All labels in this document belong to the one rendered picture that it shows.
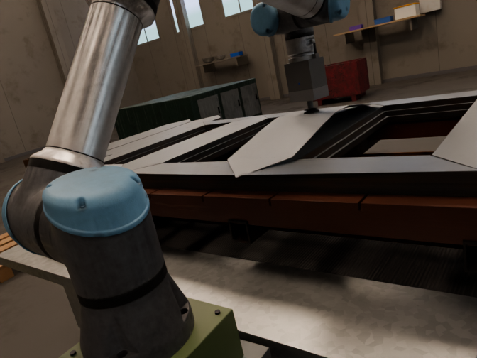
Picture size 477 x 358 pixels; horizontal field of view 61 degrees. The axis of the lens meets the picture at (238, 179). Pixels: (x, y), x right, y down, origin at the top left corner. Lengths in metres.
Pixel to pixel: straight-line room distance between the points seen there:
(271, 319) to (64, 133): 0.43
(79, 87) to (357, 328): 0.54
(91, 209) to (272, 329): 0.35
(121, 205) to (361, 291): 0.44
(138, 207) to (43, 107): 12.11
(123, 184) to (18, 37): 12.25
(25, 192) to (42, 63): 12.23
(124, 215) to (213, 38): 11.84
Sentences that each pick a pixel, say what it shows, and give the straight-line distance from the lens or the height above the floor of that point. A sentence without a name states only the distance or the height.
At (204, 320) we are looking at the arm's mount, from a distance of 0.59.
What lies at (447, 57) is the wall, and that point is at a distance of 9.84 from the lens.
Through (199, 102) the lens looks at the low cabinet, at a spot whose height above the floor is 0.67.
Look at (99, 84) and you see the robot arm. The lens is 0.65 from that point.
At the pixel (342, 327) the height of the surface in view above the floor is 0.68.
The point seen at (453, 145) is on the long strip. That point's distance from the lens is 0.82.
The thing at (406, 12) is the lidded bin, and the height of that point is 1.38.
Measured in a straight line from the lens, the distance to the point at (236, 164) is 0.91.
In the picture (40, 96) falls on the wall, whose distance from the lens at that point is 12.60.
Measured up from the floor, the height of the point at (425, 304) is 0.68.
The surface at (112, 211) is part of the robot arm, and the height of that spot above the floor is 0.96.
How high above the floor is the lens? 1.08
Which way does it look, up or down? 15 degrees down
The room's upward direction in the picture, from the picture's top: 12 degrees counter-clockwise
